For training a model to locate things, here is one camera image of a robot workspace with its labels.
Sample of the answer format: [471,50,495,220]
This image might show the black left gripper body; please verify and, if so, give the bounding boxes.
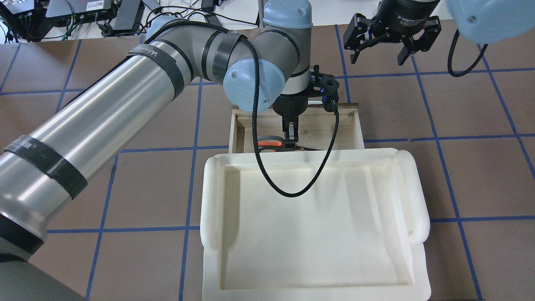
[273,65,340,121]

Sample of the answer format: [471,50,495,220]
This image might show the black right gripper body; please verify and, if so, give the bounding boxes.
[343,0,441,50]

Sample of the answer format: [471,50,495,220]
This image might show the orange handled scissors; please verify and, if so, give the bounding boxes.
[257,135,320,152]

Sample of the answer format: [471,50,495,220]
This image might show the wooden drawer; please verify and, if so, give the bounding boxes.
[228,103,365,154]

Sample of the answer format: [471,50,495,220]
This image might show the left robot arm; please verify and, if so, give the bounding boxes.
[0,0,336,301]

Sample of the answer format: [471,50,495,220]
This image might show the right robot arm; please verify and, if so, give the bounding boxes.
[343,0,535,65]

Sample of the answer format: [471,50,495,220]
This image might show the white plastic tray box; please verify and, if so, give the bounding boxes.
[199,148,431,301]

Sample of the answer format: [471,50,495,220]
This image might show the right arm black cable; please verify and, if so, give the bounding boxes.
[447,29,489,77]

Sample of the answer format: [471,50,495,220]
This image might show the aluminium frame post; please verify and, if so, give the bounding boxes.
[258,0,268,32]

